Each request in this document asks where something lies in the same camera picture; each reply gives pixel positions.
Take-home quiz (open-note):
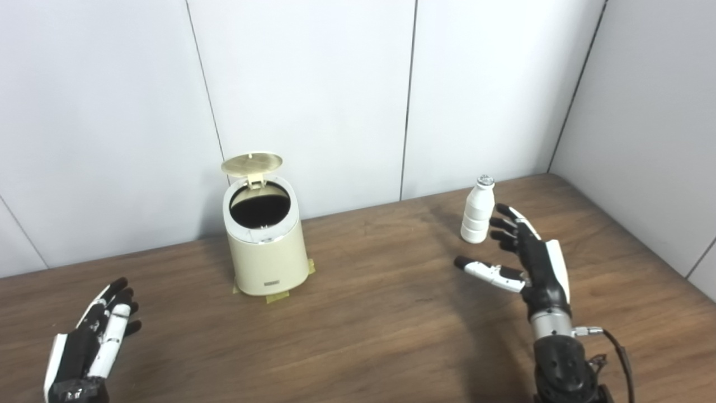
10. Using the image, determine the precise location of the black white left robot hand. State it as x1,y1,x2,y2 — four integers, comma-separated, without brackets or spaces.
44,278,142,403

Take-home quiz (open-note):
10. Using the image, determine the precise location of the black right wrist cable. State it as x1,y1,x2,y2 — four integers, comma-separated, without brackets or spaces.
573,326,635,403

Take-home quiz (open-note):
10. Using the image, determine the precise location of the cream-colored bin body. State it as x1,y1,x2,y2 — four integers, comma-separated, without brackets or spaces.
223,175,310,297

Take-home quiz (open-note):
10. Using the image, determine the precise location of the cream round bin lid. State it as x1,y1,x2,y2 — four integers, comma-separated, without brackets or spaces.
221,151,283,188

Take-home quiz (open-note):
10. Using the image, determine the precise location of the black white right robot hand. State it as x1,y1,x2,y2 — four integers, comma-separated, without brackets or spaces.
454,203,572,322

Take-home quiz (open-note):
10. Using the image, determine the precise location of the small white plastic bottle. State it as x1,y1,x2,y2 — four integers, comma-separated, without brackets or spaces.
460,175,496,244

